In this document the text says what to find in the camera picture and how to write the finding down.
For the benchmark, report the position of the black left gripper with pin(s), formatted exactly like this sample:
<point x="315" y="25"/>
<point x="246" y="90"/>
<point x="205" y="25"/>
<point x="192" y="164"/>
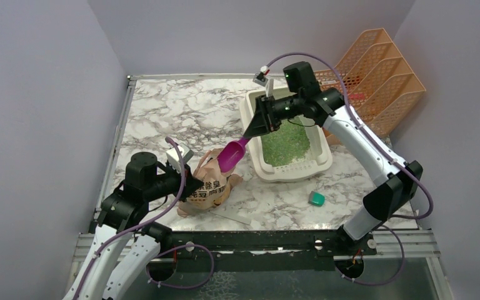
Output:
<point x="190" y="184"/>

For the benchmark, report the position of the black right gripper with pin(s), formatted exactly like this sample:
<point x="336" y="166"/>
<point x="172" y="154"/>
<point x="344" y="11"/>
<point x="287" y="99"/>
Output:
<point x="264" y="120"/>

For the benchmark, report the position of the magenta plastic litter scoop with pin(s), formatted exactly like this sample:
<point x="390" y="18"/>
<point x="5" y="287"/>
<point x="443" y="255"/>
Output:
<point x="232" y="153"/>

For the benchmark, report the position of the orange cat litter bag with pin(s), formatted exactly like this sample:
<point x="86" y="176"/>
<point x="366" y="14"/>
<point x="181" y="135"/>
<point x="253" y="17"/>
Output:
<point x="216" y="189"/>

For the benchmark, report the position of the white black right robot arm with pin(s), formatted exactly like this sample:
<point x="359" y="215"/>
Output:
<point x="395" y="179"/>

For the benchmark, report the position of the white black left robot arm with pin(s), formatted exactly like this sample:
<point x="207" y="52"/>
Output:
<point x="123" y="243"/>

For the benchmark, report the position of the green cat litter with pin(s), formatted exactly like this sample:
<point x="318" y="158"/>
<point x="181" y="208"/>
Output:
<point x="290" y="144"/>

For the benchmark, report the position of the white plastic litter box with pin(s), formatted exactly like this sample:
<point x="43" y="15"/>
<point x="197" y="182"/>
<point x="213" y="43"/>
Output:
<point x="319" y="158"/>

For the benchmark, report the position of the small green box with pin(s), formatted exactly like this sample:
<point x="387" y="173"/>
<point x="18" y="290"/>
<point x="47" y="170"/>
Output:
<point x="316" y="199"/>

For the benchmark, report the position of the orange mesh file organizer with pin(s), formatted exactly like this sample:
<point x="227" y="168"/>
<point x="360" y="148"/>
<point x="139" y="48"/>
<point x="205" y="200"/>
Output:
<point x="382" y="87"/>

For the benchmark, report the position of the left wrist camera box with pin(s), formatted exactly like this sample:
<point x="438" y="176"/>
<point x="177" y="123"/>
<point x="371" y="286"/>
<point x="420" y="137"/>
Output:
<point x="182" y="154"/>

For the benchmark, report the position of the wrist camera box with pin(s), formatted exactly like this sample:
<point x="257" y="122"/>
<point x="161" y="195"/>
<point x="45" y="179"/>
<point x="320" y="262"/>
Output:
<point x="261" y="78"/>
<point x="182" y="154"/>

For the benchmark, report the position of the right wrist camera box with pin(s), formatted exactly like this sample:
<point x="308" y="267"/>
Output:
<point x="261" y="78"/>

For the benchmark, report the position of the black metal base rail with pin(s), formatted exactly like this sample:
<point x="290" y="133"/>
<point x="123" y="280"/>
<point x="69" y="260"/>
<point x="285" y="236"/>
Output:
<point x="243" y="251"/>

